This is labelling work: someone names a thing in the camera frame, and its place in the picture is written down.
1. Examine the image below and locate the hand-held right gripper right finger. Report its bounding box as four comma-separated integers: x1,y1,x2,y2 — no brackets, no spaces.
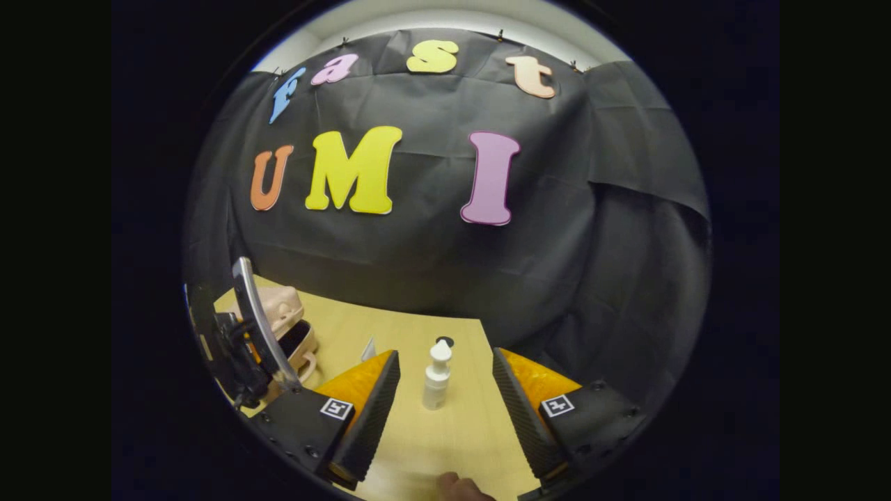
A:
491,347,647,493

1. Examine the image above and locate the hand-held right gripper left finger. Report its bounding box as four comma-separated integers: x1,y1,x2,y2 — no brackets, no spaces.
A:
251,349,402,492

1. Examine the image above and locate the pink beige suitcase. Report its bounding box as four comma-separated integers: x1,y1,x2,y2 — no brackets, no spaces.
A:
228,284,321,385

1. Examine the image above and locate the white pump bottle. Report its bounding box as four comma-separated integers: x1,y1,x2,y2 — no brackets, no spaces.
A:
422,339,453,411

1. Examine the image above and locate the black backdrop cloth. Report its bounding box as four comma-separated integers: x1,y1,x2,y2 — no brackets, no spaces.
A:
182,28,712,411

